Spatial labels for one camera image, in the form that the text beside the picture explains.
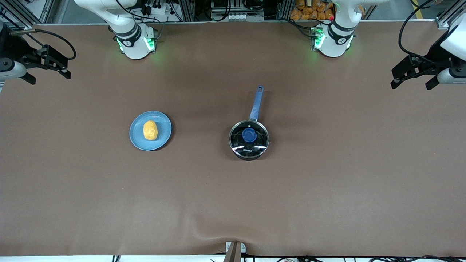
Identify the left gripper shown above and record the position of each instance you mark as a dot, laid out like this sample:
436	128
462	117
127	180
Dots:
435	54

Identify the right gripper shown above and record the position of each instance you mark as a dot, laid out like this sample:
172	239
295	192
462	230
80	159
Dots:
11	46

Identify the yellow potato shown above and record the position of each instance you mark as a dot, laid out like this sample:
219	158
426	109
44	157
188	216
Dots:
150	130

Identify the glass lid blue knob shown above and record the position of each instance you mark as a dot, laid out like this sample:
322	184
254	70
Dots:
249	135

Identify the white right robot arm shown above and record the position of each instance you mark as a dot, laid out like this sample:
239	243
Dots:
133	47

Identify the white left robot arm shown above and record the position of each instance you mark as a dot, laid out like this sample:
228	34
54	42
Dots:
336	45

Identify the pile of orange buns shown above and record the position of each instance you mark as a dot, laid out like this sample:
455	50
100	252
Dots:
311	11

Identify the power strip with black plugs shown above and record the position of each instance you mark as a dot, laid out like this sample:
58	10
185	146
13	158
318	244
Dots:
154	7

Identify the blue round plate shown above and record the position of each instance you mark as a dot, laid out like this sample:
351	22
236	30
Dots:
162	136

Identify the white power strip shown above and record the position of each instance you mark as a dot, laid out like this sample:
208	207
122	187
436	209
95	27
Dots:
240	16

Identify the brown table cloth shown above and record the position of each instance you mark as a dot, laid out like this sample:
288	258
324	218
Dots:
233	203

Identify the aluminium frame profile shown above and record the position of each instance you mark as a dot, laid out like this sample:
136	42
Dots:
25	12
186	10
449	16

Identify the metal bracket with post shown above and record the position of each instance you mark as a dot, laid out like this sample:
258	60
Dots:
233	251

